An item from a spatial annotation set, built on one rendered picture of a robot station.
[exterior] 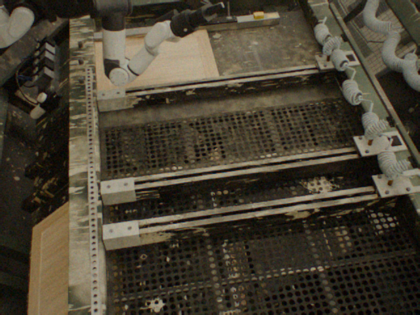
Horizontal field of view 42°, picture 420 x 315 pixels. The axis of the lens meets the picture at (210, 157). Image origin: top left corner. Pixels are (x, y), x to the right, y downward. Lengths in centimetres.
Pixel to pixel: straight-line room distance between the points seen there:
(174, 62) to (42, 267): 112
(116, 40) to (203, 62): 60
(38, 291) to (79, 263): 62
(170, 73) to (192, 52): 19
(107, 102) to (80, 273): 84
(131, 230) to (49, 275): 66
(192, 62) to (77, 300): 130
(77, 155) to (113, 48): 45
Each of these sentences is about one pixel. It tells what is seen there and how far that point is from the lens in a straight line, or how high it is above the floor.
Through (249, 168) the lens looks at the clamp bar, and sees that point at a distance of 213.
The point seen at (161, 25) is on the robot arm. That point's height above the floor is 141.
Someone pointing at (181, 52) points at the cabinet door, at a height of 121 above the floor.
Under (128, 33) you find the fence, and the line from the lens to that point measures 287.
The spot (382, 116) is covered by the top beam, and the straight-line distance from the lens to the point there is 237.
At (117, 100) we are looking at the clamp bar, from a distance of 246.
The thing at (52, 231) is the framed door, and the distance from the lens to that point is 265.
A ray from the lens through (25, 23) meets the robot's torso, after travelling 243.
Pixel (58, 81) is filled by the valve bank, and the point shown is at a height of 74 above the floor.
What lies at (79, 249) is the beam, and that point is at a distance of 199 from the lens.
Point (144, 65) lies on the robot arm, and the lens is 224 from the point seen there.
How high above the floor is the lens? 211
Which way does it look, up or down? 23 degrees down
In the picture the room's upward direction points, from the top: 55 degrees clockwise
